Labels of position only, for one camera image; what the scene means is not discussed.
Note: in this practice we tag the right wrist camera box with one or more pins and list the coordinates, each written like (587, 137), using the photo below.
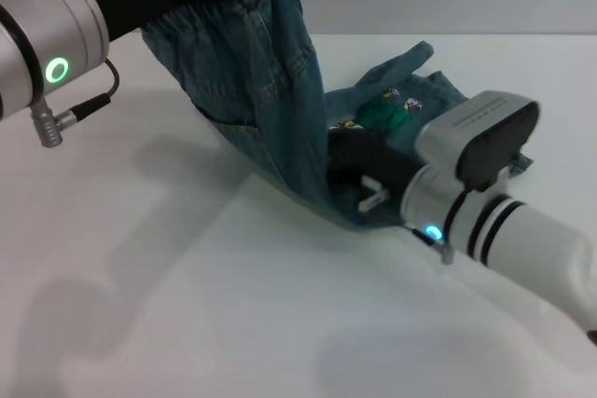
(485, 132)

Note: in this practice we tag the blue denim shorts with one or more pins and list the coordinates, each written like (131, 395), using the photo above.
(270, 90)

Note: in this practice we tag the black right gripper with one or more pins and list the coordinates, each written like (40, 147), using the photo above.
(368, 155)

